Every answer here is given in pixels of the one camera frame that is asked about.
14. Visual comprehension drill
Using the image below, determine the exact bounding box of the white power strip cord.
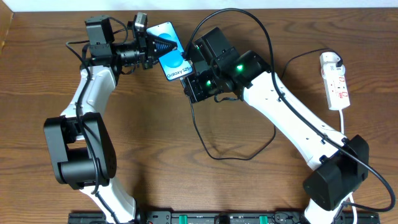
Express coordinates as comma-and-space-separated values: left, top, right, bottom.
338, 108, 358, 224

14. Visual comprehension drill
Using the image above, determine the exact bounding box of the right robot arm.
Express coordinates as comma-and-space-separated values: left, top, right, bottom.
183, 27, 369, 223

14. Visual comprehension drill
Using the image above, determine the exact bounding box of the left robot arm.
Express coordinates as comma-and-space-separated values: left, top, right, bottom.
44, 12, 177, 223

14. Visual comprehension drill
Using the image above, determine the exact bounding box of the blue Samsung Galaxy smartphone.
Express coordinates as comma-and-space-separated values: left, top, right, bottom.
147, 21, 193, 82

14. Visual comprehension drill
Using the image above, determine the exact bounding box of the black USB charging cable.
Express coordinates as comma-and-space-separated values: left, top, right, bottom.
181, 48, 343, 161

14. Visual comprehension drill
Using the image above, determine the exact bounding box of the brown cardboard panel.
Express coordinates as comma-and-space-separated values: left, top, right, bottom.
0, 0, 14, 53

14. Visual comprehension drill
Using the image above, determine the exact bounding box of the white power strip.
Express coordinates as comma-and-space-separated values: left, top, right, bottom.
323, 75, 350, 111

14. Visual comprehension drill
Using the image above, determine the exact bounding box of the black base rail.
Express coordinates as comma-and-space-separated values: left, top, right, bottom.
67, 211, 381, 224

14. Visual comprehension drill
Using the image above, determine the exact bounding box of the white charger adapter plug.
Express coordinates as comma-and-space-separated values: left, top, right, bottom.
320, 52, 346, 80

